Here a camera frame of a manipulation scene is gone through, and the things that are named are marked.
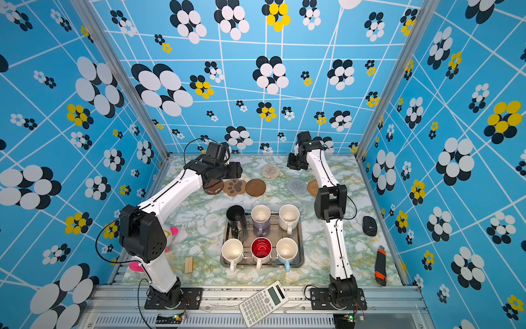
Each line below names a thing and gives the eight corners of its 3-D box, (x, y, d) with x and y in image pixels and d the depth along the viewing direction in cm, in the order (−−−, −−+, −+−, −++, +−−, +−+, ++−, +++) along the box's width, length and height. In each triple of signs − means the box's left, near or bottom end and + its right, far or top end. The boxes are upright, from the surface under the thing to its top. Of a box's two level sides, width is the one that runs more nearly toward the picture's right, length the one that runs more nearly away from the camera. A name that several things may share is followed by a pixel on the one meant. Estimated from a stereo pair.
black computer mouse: (362, 233, 91) (364, 231, 89) (362, 218, 96) (364, 215, 94) (375, 237, 91) (377, 234, 88) (374, 220, 95) (376, 218, 93)
